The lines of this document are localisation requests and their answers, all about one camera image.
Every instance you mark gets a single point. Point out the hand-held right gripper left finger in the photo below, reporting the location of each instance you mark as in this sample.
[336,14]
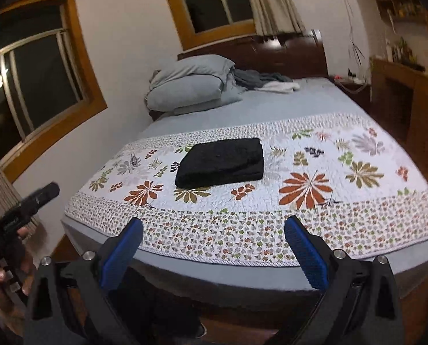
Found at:
[122,251]

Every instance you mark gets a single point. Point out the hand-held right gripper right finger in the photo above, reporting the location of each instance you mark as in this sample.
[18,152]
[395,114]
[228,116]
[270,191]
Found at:
[305,255]

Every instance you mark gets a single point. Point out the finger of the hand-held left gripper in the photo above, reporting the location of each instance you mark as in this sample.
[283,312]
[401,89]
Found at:
[43,194]

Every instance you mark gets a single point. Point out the black pants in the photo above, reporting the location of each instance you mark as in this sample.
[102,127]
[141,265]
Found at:
[221,161]

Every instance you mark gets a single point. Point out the person's left hand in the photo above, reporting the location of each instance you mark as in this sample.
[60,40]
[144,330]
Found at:
[23,233]

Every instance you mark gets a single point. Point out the floral quilt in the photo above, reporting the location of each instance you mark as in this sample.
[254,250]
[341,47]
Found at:
[307,222]

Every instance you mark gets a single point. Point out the white cloth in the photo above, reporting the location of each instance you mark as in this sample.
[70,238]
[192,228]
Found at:
[278,86]

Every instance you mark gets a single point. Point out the white power strip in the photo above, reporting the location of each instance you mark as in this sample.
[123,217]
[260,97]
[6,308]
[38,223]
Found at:
[354,78]

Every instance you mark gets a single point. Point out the dark grey cloth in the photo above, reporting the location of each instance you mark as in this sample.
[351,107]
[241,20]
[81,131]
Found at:
[257,77]

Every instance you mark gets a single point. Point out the wooden shelf cabinet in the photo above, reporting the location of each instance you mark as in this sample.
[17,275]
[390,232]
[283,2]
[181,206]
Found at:
[408,93]

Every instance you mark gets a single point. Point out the dark wooden headboard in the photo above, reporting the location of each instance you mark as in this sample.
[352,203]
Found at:
[300,57]

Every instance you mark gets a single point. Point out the row of small bottles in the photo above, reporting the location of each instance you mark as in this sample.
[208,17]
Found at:
[404,52]

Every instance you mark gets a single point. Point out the beige curtain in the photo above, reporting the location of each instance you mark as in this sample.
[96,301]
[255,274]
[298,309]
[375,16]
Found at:
[271,0]

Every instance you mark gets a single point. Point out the wide wooden frame window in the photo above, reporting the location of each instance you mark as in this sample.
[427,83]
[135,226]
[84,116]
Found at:
[37,90]

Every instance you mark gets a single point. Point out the curtained wooden frame window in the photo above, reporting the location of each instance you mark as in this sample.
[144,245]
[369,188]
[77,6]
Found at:
[206,3]

